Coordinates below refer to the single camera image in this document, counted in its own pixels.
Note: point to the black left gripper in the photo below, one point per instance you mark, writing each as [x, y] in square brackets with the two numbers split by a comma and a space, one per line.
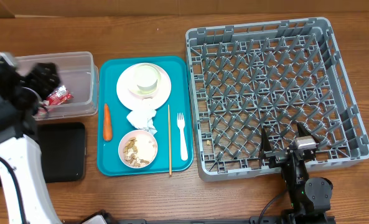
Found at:
[46, 78]

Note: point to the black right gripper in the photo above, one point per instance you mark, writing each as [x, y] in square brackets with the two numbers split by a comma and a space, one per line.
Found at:
[280, 157]

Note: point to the red snack wrapper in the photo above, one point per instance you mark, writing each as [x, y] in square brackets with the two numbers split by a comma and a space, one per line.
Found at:
[59, 96]

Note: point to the orange carrot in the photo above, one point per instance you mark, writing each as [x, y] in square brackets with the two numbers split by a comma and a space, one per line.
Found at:
[107, 126]

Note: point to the pale green cup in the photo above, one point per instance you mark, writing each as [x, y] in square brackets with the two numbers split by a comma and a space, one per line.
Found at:
[146, 78]

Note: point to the white napkin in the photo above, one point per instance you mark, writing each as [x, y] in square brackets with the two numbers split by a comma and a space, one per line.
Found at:
[141, 117]

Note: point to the food scraps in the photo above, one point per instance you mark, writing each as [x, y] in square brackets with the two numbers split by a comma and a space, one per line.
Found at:
[131, 155]

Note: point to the pink bowl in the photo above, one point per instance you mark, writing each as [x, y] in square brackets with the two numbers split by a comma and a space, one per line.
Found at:
[146, 143]

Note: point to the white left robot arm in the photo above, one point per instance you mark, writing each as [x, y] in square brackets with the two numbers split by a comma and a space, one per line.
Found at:
[21, 175]

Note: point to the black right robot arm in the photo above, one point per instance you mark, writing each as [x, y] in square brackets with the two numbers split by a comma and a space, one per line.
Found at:
[310, 197]

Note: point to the grey dishwasher rack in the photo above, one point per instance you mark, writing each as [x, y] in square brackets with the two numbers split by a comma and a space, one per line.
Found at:
[272, 75]

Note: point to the clear plastic bin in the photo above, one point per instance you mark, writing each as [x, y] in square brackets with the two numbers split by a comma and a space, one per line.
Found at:
[78, 74]

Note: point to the black plastic tray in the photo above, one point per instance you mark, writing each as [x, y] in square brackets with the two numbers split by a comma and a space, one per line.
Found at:
[63, 147]

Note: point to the white plastic fork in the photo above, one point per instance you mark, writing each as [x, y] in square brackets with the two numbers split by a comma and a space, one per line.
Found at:
[183, 144]

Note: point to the pink plate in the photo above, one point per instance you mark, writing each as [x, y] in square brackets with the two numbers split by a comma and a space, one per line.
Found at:
[131, 98]

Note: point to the wooden chopstick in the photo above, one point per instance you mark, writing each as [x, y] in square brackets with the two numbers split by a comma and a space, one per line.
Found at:
[169, 141]

